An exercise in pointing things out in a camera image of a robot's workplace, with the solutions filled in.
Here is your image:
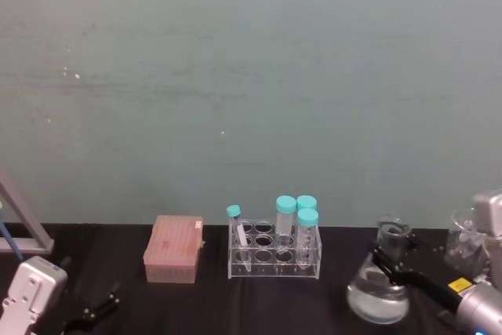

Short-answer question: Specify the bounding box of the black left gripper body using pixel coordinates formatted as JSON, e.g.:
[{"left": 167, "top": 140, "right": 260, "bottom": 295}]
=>
[{"left": 62, "top": 309, "right": 99, "bottom": 335}]

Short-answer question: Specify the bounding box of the thin tube with teal cap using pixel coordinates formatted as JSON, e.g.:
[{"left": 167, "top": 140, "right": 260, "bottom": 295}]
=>
[{"left": 226, "top": 204, "right": 254, "bottom": 273}]

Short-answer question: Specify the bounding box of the pink pipette tip box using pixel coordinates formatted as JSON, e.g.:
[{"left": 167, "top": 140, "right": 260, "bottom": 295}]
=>
[{"left": 143, "top": 214, "right": 206, "bottom": 285}]

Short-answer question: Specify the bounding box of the pale green wall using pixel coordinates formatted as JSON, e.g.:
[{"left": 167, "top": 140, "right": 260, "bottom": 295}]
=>
[{"left": 0, "top": 0, "right": 502, "bottom": 234}]

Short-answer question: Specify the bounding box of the clear acrylic tube rack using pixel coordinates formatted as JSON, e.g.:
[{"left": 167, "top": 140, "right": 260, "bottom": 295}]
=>
[{"left": 227, "top": 218, "right": 324, "bottom": 280}]

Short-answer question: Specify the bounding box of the grey metal stand frame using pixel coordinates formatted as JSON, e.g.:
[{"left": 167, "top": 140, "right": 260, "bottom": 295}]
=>
[{"left": 0, "top": 165, "right": 56, "bottom": 254}]

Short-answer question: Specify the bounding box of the clear glass conical flask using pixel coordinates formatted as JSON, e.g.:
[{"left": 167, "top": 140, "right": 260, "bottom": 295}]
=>
[{"left": 346, "top": 215, "right": 413, "bottom": 325}]

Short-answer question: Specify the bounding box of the wide tube with teal cap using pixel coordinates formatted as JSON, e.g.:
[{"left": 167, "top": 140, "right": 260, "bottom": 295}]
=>
[
  {"left": 296, "top": 208, "right": 320, "bottom": 270},
  {"left": 296, "top": 194, "right": 318, "bottom": 213},
  {"left": 275, "top": 195, "right": 297, "bottom": 254}
]

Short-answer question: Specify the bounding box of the black table cloth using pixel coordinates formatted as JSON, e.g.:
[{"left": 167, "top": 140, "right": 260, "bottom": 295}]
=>
[{"left": 0, "top": 221, "right": 502, "bottom": 335}]

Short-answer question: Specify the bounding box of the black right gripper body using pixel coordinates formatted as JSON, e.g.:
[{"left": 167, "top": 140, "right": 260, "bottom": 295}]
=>
[{"left": 387, "top": 267, "right": 463, "bottom": 315}]

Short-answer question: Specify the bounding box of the blue cable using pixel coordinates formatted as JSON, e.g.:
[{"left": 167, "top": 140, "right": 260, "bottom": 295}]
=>
[{"left": 0, "top": 201, "right": 25, "bottom": 262}]

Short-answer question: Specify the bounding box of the clear glass beaker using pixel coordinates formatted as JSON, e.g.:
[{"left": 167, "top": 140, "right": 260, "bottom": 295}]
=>
[{"left": 444, "top": 207, "right": 489, "bottom": 274}]

